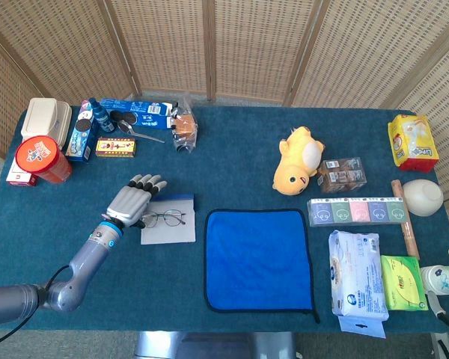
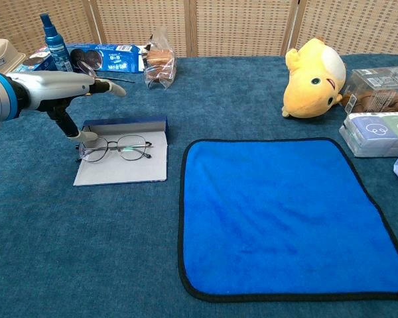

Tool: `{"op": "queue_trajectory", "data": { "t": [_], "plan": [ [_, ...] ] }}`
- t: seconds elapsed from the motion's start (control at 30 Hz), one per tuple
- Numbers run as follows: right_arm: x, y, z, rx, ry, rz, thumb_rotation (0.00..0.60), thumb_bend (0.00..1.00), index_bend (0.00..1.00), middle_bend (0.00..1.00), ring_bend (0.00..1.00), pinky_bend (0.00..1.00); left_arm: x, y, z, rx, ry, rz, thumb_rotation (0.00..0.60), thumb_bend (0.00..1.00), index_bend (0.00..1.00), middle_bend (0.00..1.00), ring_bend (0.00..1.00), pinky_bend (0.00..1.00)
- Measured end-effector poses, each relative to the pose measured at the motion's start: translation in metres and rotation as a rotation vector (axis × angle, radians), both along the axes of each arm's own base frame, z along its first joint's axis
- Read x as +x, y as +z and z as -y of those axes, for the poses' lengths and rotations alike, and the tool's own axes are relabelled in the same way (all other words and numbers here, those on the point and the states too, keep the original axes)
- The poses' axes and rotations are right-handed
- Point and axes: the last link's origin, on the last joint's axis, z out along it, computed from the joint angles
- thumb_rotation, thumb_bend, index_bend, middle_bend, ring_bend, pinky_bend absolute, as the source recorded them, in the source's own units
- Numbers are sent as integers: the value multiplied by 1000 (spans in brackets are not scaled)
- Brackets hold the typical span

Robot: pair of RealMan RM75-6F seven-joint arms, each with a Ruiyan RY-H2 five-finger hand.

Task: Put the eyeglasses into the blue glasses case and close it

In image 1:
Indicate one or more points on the white wet wipes pack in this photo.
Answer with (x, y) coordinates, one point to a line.
(355, 273)

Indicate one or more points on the blue microfiber cloth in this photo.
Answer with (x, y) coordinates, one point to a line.
(258, 258)

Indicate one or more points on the clear box brown figurines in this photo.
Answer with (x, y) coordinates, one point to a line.
(342, 175)

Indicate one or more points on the metal spoon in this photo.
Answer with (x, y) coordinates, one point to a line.
(126, 126)

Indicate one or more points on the red white flat box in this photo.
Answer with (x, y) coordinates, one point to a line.
(18, 179)

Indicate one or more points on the pastel pocket tissue multipack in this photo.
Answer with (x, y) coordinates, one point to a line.
(355, 211)

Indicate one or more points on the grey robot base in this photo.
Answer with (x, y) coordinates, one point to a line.
(217, 346)

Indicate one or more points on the wooden rolling pin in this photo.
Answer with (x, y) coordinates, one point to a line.
(397, 188)

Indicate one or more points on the yellow red snack bag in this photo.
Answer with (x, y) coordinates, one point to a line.
(411, 142)

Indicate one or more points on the beige lunch box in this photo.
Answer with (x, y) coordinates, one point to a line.
(41, 114)

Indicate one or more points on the blue spray bottle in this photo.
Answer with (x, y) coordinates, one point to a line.
(103, 119)

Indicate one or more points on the thin wire-frame eyeglasses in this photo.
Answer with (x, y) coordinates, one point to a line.
(170, 218)

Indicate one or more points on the short blue cookie box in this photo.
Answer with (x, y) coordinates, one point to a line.
(80, 138)

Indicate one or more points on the red cylindrical canister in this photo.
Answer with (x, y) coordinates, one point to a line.
(37, 153)

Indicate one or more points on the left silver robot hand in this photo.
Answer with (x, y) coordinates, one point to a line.
(131, 202)

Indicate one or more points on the yellow plush chick toy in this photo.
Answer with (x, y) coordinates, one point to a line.
(295, 161)

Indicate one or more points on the blue glasses case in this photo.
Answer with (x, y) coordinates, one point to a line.
(168, 235)

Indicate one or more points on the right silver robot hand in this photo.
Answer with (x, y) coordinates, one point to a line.
(436, 303)

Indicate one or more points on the clear bag of bread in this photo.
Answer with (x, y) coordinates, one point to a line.
(185, 127)

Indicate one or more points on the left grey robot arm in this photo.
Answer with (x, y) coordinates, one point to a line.
(86, 258)

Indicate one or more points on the long blue cookie box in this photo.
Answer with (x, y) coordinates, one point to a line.
(149, 112)

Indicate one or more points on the woven folding screen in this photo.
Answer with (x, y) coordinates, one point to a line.
(247, 45)

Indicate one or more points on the small yellow box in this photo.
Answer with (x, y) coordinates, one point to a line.
(116, 147)

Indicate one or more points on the white bowl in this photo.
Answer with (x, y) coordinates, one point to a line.
(423, 198)

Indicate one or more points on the green tissue pack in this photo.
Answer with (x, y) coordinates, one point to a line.
(402, 284)

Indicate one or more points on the teal table cover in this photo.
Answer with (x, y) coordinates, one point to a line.
(228, 168)

